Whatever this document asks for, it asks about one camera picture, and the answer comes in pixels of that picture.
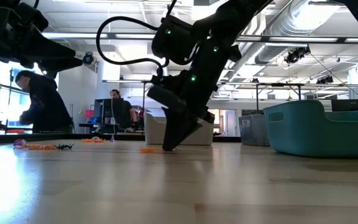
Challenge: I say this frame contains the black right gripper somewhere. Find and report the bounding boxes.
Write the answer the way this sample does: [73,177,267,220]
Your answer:
[147,40,242,151]

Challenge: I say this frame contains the person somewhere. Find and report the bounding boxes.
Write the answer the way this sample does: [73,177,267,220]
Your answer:
[104,89,139,131]
[14,70,73,134]

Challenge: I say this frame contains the grey translucent plastic bin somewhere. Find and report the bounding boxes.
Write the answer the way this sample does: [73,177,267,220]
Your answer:
[238,113,270,147]

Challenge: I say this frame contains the black computer monitor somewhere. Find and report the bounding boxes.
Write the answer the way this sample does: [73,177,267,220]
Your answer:
[93,98,124,126]
[331,98,358,112]

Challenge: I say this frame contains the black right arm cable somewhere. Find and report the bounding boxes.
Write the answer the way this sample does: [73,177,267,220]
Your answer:
[96,0,180,78]

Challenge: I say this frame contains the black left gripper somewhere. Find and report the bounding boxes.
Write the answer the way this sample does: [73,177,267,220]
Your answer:
[0,2,84,79]

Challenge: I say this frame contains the white plastic bin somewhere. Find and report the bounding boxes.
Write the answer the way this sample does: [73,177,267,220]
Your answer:
[144,112,214,146]

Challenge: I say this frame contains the black plastic spider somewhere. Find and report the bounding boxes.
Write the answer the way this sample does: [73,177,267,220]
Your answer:
[53,142,75,151]

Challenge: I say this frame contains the black ceiling spotlight cluster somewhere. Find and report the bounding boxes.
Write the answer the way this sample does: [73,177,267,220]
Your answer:
[283,45,311,65]

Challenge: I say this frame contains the teal plastic bin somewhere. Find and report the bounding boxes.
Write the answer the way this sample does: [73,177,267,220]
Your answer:
[263,100,358,159]

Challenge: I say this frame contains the black background rig frame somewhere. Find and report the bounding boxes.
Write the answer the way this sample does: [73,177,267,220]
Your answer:
[255,82,302,101]

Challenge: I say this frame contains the silver ventilation duct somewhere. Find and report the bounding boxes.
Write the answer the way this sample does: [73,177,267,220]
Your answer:
[253,0,338,65]

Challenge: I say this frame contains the overhead LED light bar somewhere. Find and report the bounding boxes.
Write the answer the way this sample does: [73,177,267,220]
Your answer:
[41,31,358,44]

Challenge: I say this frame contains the black pole stand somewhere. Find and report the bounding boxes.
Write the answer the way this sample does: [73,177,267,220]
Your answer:
[5,68,15,134]

